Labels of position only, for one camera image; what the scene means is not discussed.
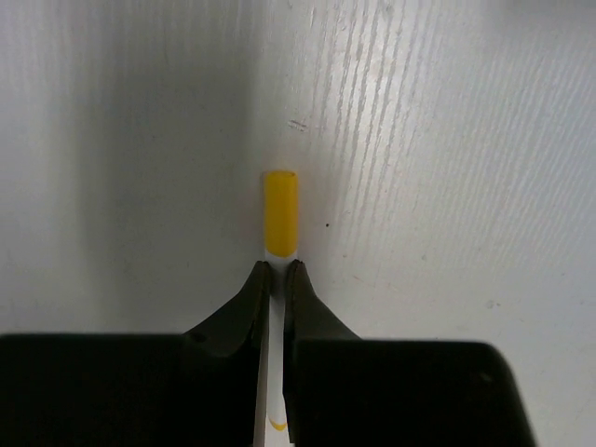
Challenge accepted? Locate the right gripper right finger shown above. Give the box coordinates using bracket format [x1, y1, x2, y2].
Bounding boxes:
[283, 261, 535, 446]

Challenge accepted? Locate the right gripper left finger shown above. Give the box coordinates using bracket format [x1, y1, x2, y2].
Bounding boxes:
[1, 262, 271, 446]

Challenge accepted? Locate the white pen orange-yellow cap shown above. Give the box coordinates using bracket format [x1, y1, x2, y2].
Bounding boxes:
[254, 170, 298, 446]

